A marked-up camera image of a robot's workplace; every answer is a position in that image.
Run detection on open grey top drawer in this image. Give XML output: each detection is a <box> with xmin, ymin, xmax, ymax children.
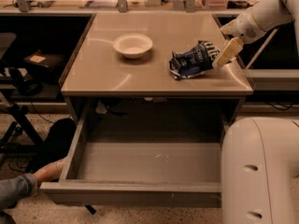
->
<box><xmin>40</xmin><ymin>98</ymin><xmax>247</xmax><ymax>209</ymax></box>

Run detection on white leaning stick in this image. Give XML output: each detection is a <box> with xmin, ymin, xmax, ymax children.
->
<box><xmin>246</xmin><ymin>27</ymin><xmax>279</xmax><ymax>69</ymax></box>

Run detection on white paper bowl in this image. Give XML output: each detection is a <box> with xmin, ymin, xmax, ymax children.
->
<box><xmin>113</xmin><ymin>34</ymin><xmax>153</xmax><ymax>59</ymax></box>

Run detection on blue chip bag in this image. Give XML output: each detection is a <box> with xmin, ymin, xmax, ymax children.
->
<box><xmin>169</xmin><ymin>40</ymin><xmax>221</xmax><ymax>80</ymax></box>

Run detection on grey cabinet with tan top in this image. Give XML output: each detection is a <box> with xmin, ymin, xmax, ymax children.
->
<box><xmin>62</xmin><ymin>12</ymin><xmax>253</xmax><ymax>128</ymax></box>

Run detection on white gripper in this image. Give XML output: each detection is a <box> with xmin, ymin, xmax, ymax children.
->
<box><xmin>212</xmin><ymin>8</ymin><xmax>266</xmax><ymax>68</ymax></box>

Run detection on person's gloved hand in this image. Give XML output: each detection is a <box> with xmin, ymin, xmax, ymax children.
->
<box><xmin>34</xmin><ymin>159</ymin><xmax>66</xmax><ymax>186</ymax></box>

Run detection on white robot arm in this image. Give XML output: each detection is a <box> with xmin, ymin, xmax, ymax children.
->
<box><xmin>215</xmin><ymin>0</ymin><xmax>299</xmax><ymax>224</ymax></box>

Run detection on black headphones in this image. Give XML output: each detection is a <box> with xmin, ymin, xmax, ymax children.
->
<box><xmin>8</xmin><ymin>67</ymin><xmax>42</xmax><ymax>96</ymax></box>

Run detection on black stand frame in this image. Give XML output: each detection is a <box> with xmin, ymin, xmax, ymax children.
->
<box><xmin>0</xmin><ymin>92</ymin><xmax>43</xmax><ymax>154</ymax></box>

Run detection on black box with label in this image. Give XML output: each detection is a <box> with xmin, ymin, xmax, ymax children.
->
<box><xmin>23</xmin><ymin>50</ymin><xmax>66</xmax><ymax>80</ymax></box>

